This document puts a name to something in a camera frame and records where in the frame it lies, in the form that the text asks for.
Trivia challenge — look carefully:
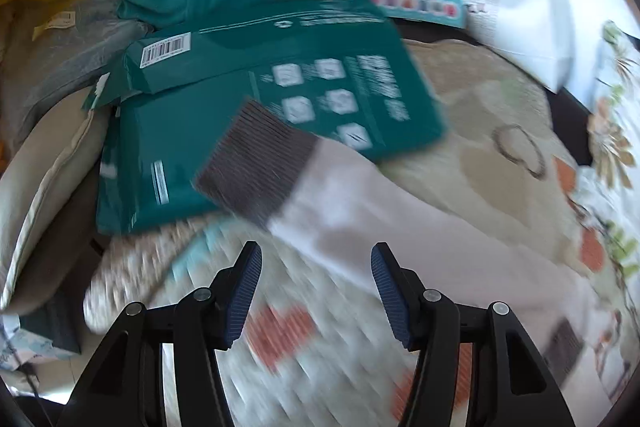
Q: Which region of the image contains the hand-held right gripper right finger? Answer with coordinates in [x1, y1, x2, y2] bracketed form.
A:
[371, 243, 576, 427]

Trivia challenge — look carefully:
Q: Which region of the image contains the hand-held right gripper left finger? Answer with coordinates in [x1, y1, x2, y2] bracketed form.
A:
[55, 241, 263, 427]

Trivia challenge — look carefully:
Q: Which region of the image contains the white small garment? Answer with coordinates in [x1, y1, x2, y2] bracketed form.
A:
[192, 99, 621, 388]

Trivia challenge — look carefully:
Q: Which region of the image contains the teal plastic mailer bag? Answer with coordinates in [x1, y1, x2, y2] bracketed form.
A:
[82, 0, 448, 235]

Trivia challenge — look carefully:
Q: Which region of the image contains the heart print quilt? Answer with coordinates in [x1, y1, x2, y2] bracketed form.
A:
[82, 37, 626, 427]

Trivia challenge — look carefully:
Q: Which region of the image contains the beige pillow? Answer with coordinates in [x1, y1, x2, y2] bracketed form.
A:
[0, 107, 111, 313]

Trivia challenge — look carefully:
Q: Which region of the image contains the white floral pillow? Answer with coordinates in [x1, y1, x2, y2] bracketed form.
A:
[570, 19, 640, 403]

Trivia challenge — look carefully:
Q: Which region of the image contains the light blue flat box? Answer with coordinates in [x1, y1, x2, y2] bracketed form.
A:
[350, 0, 468, 30]

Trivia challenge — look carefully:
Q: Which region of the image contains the grey cloth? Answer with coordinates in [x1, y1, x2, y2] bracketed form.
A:
[0, 0, 151, 142]

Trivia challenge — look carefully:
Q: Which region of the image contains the white paper bag red print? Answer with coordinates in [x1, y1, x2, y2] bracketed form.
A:
[377, 0, 608, 92]

